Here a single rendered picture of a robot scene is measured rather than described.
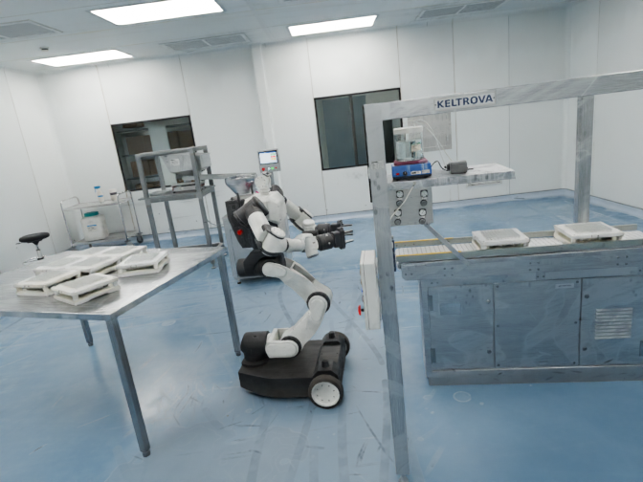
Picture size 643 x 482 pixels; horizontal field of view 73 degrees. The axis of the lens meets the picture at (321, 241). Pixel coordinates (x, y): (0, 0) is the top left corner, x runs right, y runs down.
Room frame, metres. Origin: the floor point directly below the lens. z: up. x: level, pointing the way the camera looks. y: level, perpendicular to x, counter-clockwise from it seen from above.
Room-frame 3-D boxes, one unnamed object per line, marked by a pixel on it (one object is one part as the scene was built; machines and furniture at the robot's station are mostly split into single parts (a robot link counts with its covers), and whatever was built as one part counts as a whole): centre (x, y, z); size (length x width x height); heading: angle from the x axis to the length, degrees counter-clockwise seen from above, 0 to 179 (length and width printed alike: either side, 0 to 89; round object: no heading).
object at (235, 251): (4.74, 0.69, 0.38); 0.63 x 0.57 x 0.76; 87
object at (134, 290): (2.67, 1.55, 0.81); 1.50 x 1.10 x 0.04; 71
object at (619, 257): (2.25, -1.08, 0.75); 1.30 x 0.29 x 0.10; 81
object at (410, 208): (2.23, -0.48, 1.11); 0.22 x 0.11 x 0.20; 81
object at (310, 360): (2.48, 0.27, 0.19); 0.64 x 0.52 x 0.33; 81
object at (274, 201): (2.49, 0.35, 1.09); 0.34 x 0.30 x 0.36; 170
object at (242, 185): (4.80, 0.73, 0.95); 0.49 x 0.36 x 0.37; 87
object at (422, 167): (2.31, -0.52, 1.29); 0.21 x 0.20 x 0.09; 171
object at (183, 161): (5.30, 1.42, 0.75); 1.43 x 1.06 x 1.50; 87
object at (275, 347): (2.48, 0.31, 0.28); 0.21 x 0.20 x 0.13; 81
